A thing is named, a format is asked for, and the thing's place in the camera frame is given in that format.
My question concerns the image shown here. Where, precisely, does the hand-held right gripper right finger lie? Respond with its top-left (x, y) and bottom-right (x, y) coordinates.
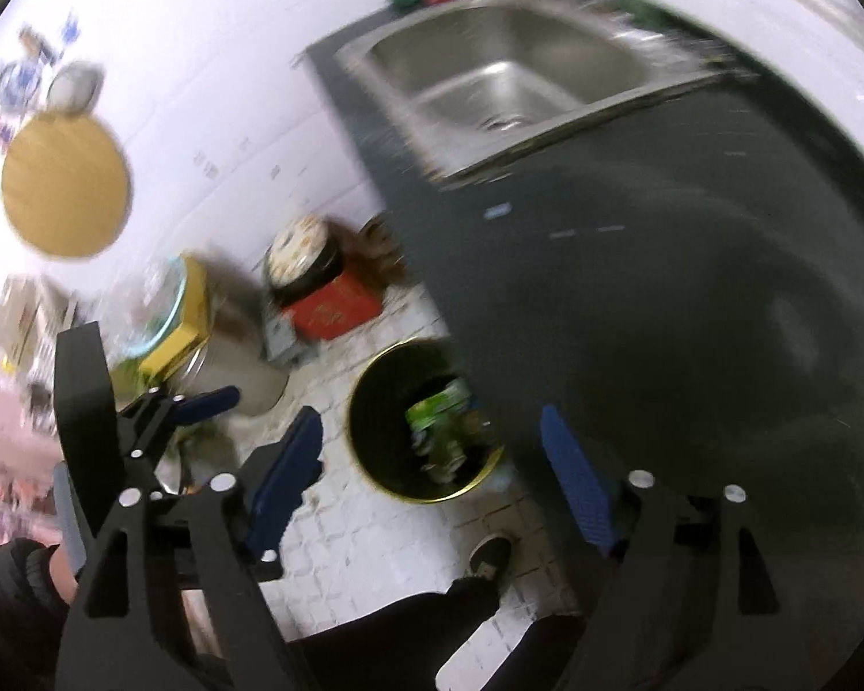
top-left (539, 403), bottom-right (783, 691)

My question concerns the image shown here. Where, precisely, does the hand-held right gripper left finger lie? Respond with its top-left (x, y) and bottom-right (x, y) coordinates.
top-left (56, 407), bottom-right (325, 691)

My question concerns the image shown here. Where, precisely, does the black trash bin gold rim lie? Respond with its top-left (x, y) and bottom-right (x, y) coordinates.
top-left (346, 337), bottom-right (506, 503)

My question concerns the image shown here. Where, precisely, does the green pouch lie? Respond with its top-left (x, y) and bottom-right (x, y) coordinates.
top-left (405, 377), bottom-right (476, 449)

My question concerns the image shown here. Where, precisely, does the person's left forearm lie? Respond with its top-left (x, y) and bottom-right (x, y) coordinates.
top-left (0, 537), bottom-right (71, 691)

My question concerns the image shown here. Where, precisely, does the person's left hand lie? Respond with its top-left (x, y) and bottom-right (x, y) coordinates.
top-left (44, 545), bottom-right (82, 607)

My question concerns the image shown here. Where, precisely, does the steel pot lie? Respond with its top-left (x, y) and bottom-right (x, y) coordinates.
top-left (179, 301), bottom-right (290, 416)

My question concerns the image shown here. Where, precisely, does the yellow box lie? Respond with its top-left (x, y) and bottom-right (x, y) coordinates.
top-left (139, 255), bottom-right (211, 377)

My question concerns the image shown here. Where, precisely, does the small grey carton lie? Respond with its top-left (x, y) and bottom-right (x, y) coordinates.
top-left (262, 317), bottom-right (312, 366)

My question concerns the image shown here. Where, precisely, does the glass bowl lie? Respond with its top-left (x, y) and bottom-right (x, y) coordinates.
top-left (107, 257), bottom-right (190, 362)

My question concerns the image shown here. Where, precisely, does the person's black shoe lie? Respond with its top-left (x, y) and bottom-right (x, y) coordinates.
top-left (467, 534), bottom-right (514, 582)

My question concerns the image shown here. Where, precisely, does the person's black trouser leg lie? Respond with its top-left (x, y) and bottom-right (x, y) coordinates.
top-left (286, 574), bottom-right (501, 691)
top-left (435, 612), bottom-right (593, 691)

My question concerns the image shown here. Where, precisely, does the red box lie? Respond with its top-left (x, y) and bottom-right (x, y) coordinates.
top-left (279, 272), bottom-right (384, 344)

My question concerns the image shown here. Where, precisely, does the black pot patterned lid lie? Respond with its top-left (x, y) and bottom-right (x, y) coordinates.
top-left (261, 215), bottom-right (344, 305)

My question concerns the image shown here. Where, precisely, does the round wooden board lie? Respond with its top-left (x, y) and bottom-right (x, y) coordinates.
top-left (0, 111), bottom-right (132, 261)

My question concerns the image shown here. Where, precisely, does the brown basket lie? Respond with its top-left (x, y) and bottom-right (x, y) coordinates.
top-left (358, 214), bottom-right (406, 269)

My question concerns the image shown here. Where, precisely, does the metal bowl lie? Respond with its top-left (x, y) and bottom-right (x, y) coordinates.
top-left (46, 60), bottom-right (107, 114)

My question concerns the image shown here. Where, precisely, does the stainless steel sink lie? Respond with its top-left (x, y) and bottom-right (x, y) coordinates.
top-left (333, 0), bottom-right (736, 184)

